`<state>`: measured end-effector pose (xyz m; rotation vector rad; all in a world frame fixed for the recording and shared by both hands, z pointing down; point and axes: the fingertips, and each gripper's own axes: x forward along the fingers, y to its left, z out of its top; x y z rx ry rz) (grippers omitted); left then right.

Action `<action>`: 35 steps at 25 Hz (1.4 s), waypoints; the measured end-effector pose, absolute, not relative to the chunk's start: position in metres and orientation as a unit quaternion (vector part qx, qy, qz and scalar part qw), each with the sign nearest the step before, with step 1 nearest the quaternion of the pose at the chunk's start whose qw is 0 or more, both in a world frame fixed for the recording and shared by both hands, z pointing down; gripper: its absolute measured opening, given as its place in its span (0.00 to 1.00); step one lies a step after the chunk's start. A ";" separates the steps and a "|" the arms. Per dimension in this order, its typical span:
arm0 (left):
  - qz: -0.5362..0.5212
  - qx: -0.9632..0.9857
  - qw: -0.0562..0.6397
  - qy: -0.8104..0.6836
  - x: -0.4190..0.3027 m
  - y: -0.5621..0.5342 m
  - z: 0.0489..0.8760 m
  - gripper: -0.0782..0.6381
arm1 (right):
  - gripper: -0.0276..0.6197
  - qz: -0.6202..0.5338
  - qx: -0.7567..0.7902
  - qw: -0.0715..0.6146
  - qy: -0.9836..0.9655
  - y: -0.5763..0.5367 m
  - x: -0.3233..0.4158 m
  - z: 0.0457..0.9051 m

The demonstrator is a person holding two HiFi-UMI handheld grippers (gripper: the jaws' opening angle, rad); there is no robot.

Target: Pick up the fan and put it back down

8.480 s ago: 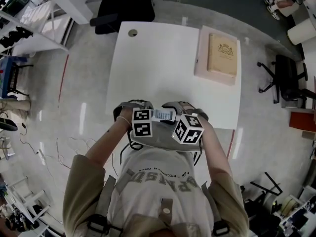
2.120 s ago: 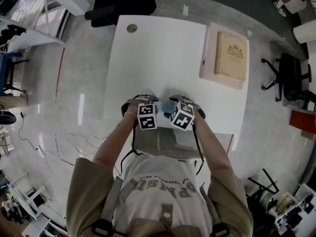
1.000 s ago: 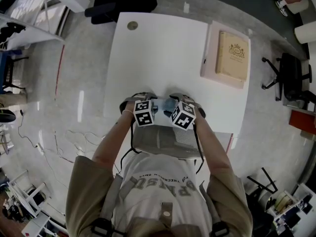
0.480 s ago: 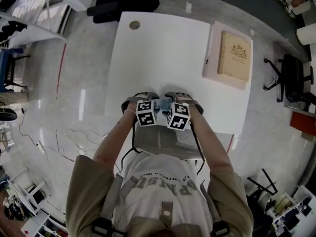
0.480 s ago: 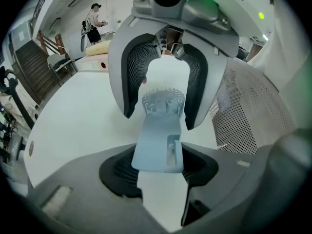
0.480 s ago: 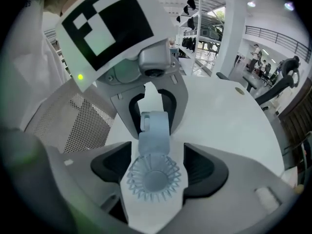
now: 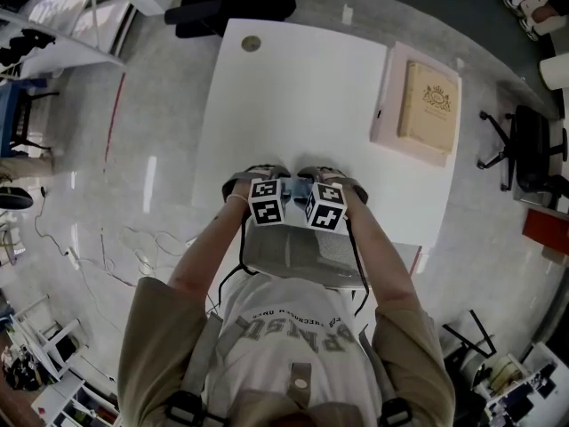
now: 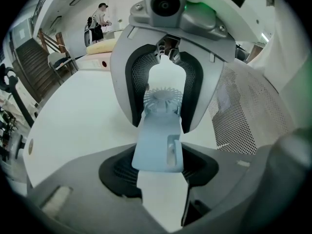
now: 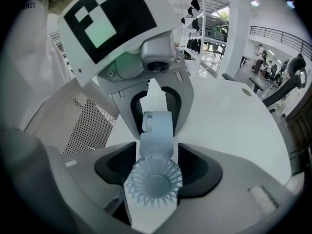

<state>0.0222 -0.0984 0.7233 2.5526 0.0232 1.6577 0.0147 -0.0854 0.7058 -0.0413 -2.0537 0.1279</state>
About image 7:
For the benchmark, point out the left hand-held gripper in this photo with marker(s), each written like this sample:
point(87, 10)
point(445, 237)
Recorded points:
point(266, 203)

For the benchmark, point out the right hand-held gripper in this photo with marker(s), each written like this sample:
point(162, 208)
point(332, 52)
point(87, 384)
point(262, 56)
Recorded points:
point(326, 207)

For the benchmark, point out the small white handheld fan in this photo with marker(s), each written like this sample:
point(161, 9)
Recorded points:
point(294, 187)

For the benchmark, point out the person's right forearm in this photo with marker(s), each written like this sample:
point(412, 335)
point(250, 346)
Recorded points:
point(387, 269)

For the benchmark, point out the person's left forearm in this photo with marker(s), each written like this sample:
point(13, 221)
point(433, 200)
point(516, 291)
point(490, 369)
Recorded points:
point(204, 260)

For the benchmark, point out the white square table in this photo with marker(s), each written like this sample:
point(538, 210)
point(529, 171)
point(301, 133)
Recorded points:
point(289, 105)

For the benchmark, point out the person's left hand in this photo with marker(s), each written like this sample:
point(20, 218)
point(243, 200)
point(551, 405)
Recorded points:
point(242, 189)

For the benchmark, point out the person's right hand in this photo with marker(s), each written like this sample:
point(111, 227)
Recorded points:
point(331, 176)

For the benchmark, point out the white mesh office chair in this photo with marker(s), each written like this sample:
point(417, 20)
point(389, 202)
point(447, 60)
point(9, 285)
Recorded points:
point(302, 256)

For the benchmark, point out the flat pink box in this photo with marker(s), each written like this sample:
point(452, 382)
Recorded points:
point(387, 105)

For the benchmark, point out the tan book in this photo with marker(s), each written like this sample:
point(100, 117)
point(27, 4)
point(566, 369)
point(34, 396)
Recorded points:
point(427, 109)

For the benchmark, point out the person's white printed t-shirt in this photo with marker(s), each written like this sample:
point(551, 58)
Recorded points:
point(275, 354)

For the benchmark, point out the grey harness with black buckles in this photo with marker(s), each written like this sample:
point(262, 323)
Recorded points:
point(300, 381)

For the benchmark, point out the person's beige overshirt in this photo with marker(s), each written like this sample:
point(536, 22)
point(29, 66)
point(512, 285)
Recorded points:
point(155, 349)

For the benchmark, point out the white power strip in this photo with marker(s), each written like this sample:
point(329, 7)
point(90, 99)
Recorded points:
point(72, 258)

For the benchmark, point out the red cabinet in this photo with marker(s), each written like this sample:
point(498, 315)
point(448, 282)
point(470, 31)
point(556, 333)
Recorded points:
point(547, 231)

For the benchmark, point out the white shelf unit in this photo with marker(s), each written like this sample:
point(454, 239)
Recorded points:
point(66, 51)

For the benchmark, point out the black round object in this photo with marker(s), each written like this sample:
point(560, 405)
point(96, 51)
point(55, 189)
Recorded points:
point(15, 199)

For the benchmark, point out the white step stool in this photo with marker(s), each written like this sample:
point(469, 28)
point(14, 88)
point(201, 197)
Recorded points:
point(44, 345)

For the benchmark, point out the white cylindrical bin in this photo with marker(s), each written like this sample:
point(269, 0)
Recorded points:
point(555, 71)

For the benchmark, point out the cluttered white table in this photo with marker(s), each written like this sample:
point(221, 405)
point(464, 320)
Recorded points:
point(524, 394)

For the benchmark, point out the blue side table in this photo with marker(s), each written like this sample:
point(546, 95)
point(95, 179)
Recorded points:
point(4, 118)

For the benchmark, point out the black folding chair frame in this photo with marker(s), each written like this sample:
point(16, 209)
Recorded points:
point(471, 340)

